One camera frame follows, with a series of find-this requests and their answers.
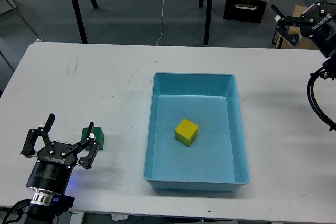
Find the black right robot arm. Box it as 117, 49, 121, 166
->
271, 0, 335, 131

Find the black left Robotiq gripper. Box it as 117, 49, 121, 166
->
19, 113, 101, 196

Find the wooden chair at left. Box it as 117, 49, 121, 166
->
0, 0, 38, 72

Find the black storage box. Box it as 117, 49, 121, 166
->
223, 0, 267, 23

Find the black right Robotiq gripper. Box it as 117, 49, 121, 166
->
272, 0, 335, 58

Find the yellow wooden block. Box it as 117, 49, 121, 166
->
174, 118, 199, 147

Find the light wooden cabinet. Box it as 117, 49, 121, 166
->
271, 5, 320, 50

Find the white hanging cord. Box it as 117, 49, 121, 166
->
155, 0, 167, 47

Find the light blue plastic bin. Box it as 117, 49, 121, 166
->
144, 73, 250, 192

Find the green wooden block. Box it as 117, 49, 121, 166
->
81, 127, 104, 150

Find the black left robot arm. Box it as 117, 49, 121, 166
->
2, 114, 99, 223

